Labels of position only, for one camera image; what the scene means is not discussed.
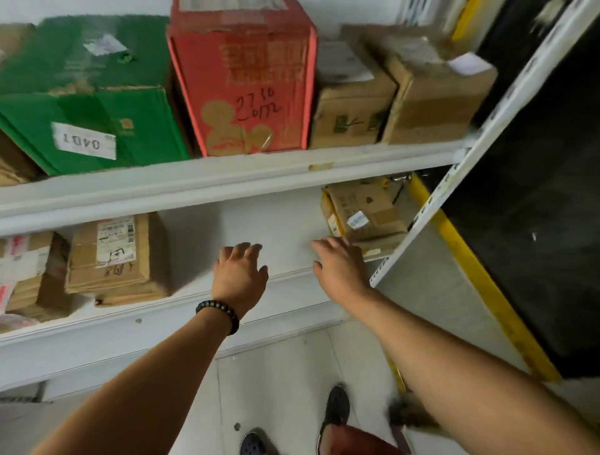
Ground scribbled barcode label cardboard box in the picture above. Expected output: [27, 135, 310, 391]
[65, 213, 169, 294]

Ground taped brown parcel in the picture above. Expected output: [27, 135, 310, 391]
[342, 23, 499, 145]

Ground plain yellow tape line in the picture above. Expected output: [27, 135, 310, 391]
[384, 173, 563, 394]

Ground plain green cardboard box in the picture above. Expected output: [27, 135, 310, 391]
[0, 14, 192, 177]

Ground yellow printed tape strip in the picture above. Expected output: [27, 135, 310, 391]
[449, 0, 484, 43]

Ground box with heart drawing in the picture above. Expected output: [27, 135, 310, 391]
[321, 177, 411, 244]

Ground dark glass door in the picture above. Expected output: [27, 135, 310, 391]
[421, 0, 600, 378]

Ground person's black shoe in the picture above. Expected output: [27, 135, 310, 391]
[316, 384, 351, 455]
[239, 429, 269, 455]

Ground dark bead bracelet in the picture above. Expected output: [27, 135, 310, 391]
[195, 299, 241, 336]

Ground person's red trouser leg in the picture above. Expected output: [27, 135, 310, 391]
[321, 424, 404, 455]

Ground brown bristle broom head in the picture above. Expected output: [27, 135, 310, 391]
[387, 392, 444, 433]

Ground person's left forearm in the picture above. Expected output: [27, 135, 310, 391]
[32, 309, 235, 455]

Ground person's right hand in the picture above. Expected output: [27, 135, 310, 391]
[311, 236, 377, 310]

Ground white metal shelf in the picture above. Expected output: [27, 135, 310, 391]
[0, 0, 600, 404]

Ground person's left hand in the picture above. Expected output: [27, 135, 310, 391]
[211, 242, 269, 321]

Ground person's right forearm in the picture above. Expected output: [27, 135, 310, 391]
[351, 288, 600, 455]

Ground red printed cardboard box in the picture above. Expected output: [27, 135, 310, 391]
[166, 0, 319, 158]

